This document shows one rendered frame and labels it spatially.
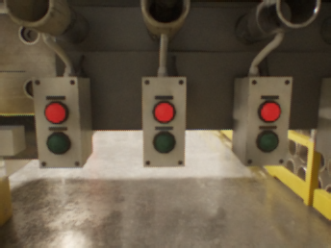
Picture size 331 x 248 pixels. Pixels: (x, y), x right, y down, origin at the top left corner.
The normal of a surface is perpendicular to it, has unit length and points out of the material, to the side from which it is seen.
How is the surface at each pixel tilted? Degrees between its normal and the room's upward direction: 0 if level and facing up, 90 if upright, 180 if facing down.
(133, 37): 90
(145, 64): 90
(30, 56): 90
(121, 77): 90
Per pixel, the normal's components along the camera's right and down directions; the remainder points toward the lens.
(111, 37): 0.04, 0.17
